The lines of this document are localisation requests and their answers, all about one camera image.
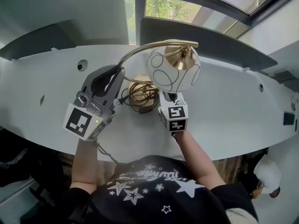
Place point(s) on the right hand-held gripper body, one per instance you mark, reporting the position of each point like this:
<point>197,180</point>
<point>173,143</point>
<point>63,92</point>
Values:
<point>177,120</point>

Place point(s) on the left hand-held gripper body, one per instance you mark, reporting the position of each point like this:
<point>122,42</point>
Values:
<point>77,122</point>

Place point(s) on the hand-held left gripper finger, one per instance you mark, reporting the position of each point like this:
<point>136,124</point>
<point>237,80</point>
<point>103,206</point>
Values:
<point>115,90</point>
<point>87,80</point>

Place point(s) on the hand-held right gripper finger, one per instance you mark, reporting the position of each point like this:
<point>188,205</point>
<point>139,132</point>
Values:
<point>180,99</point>
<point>164,100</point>

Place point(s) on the brass lamp with globe shade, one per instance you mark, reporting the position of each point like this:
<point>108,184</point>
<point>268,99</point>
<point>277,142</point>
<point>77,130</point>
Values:
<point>163,78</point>

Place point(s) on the person's left forearm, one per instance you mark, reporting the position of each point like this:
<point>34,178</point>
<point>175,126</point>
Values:
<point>85,164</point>

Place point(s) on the person's right forearm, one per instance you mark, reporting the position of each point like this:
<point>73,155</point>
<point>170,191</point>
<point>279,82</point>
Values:
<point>198,160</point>

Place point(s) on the white desk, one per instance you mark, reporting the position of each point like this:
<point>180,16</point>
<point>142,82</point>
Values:
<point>222,115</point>

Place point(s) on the small dark grey desk divider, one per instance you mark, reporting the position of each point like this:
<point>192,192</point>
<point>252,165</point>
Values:
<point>46,38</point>

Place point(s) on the long dark grey desk divider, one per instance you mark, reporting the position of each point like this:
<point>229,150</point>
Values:
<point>198,43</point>

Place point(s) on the person's black star shirt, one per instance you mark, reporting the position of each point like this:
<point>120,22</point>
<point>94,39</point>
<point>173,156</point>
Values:
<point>151,195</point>

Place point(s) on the dark framed window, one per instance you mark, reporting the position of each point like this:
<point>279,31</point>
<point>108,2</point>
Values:
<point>168,8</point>

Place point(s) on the black keyboard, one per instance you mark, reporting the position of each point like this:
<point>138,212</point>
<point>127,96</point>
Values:
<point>289,118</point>

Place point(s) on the small black flat device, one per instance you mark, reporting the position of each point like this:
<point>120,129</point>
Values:
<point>296,125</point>

